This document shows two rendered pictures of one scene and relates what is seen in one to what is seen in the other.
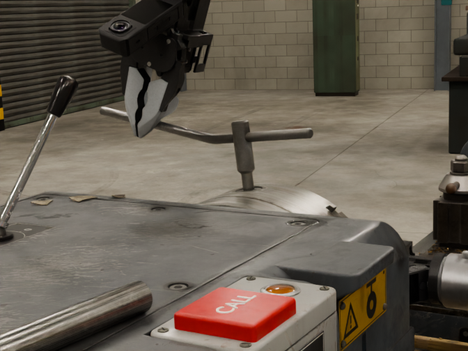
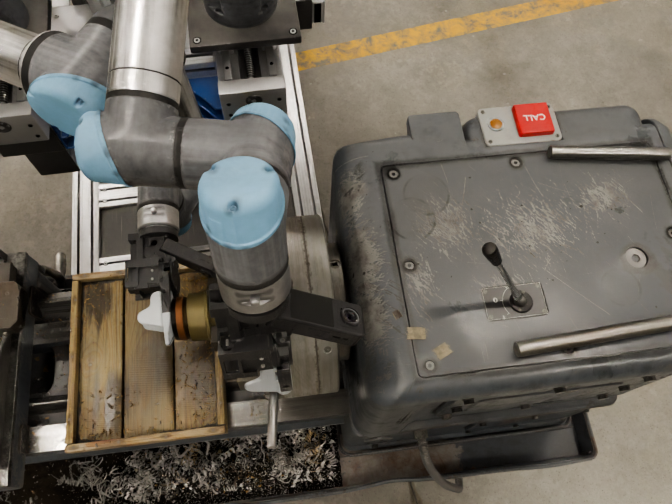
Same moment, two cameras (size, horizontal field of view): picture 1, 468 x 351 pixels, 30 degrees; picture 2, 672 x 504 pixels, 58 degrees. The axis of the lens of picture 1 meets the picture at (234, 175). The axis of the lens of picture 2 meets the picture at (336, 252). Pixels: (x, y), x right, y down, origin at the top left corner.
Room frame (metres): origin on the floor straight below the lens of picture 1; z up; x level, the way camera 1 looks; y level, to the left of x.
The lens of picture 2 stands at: (1.20, 0.26, 2.10)
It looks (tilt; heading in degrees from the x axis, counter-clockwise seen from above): 67 degrees down; 228
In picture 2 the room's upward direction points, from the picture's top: 5 degrees clockwise
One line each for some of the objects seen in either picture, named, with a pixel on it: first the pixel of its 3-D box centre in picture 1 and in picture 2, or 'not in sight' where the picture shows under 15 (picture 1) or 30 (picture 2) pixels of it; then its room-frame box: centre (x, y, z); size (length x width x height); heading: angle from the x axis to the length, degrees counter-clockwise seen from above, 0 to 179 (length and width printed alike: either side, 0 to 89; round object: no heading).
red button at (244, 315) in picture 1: (236, 318); (532, 120); (0.54, 0.00, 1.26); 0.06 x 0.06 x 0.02; 60
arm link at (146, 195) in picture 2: not in sight; (158, 188); (1.10, -0.37, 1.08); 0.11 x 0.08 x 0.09; 60
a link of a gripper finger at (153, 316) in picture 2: not in sight; (155, 317); (1.24, -0.14, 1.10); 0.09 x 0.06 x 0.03; 60
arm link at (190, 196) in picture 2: not in sight; (174, 205); (1.09, -0.38, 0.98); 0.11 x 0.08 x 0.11; 26
